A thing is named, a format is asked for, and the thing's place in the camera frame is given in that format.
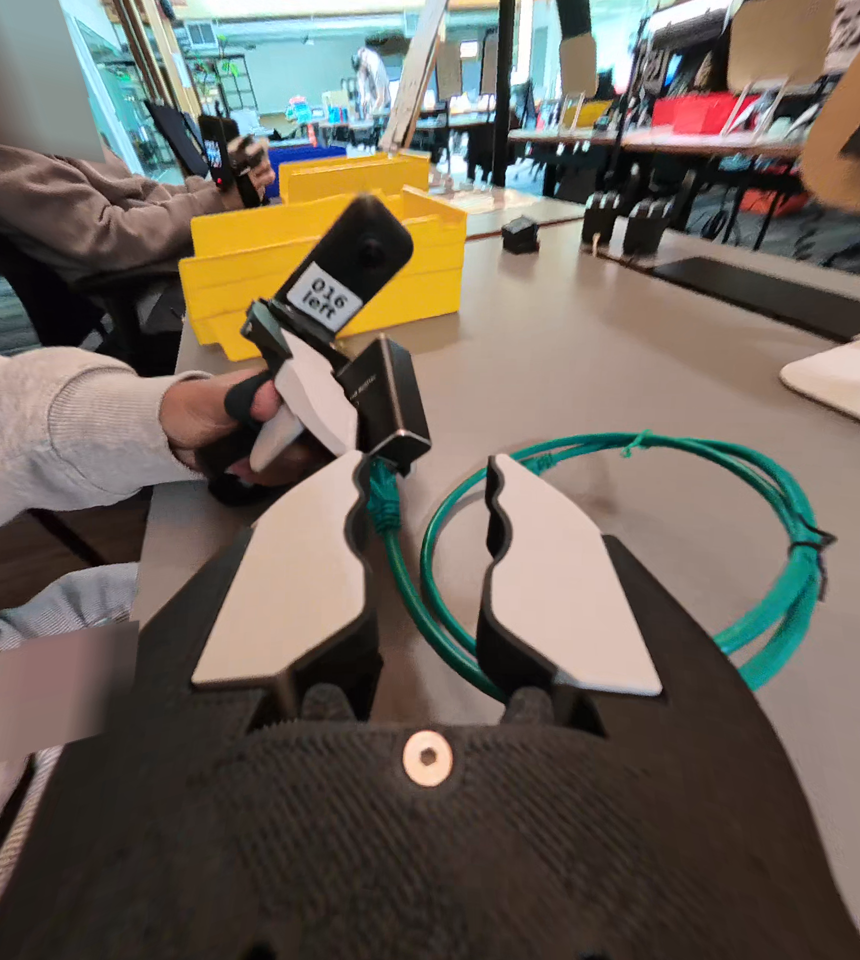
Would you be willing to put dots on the person's left forearm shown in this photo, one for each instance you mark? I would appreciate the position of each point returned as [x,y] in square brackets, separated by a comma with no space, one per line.
[47,435]

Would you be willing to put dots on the person's left hand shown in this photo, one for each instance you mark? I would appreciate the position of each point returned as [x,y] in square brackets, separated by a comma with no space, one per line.
[197,409]

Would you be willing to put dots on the long wooden table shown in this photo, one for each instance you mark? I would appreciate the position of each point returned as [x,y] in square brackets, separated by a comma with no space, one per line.
[700,141]

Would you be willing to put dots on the yellow plastic bin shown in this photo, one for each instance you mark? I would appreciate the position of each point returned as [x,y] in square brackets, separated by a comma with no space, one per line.
[437,277]
[355,176]

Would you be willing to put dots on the small black box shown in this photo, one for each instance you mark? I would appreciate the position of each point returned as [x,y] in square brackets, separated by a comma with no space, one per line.
[520,234]

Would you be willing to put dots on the red plastic bin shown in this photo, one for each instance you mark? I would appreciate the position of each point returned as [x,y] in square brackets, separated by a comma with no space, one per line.
[700,112]

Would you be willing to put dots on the black office chair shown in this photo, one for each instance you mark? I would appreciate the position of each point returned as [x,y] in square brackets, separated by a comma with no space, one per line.
[40,307]

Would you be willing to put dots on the wooden plank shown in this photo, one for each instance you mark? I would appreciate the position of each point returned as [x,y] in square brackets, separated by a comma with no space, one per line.
[415,75]

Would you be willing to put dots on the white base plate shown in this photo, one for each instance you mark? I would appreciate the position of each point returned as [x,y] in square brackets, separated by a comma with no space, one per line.
[857,382]

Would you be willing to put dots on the blue plastic bin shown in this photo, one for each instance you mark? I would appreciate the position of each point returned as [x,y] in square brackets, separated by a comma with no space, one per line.
[310,151]

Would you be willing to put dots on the black holder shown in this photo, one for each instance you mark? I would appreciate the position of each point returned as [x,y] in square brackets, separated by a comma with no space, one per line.
[601,217]
[647,225]

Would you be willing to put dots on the black network adapter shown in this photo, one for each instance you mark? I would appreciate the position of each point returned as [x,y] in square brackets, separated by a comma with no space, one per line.
[392,397]

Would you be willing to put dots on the black pillar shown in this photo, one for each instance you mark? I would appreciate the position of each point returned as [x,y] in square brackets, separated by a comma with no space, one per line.
[503,90]

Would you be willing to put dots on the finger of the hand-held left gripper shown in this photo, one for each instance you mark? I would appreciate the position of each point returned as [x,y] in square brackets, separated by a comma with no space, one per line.
[317,397]

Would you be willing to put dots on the large cardboard panel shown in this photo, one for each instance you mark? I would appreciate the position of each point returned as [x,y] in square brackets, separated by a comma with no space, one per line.
[827,150]

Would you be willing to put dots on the grey desk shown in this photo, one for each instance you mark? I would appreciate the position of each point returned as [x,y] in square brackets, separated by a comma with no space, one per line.
[625,337]

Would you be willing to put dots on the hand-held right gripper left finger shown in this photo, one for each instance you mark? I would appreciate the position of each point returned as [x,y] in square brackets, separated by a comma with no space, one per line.
[287,585]

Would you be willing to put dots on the black desk mat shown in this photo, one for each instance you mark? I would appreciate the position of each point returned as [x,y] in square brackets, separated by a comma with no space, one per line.
[775,296]

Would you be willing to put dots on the black flat panel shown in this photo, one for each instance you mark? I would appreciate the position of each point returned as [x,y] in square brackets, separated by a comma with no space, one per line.
[175,139]

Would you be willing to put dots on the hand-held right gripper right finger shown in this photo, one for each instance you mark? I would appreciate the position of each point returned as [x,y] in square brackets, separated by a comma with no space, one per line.
[565,600]

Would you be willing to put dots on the small cardboard sign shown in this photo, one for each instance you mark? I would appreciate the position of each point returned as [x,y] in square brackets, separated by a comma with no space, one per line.
[578,64]

